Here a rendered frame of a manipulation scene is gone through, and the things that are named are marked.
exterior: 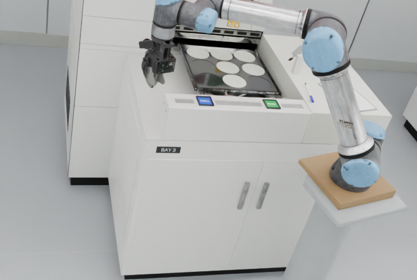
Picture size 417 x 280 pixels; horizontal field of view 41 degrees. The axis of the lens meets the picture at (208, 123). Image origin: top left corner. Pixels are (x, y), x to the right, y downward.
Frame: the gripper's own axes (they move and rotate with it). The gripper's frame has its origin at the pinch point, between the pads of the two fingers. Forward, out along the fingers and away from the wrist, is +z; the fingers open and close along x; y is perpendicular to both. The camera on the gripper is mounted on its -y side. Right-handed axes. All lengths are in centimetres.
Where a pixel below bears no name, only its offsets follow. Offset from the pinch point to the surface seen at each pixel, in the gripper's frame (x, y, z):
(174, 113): 6.0, 8.3, 8.1
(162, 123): 5.0, 3.8, 15.9
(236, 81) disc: 45.8, -9.8, 13.6
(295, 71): 67, -1, 6
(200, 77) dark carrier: 32.2, -16.2, 13.4
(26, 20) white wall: 20, -206, 89
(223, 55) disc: 52, -30, 14
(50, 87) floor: 18, -149, 106
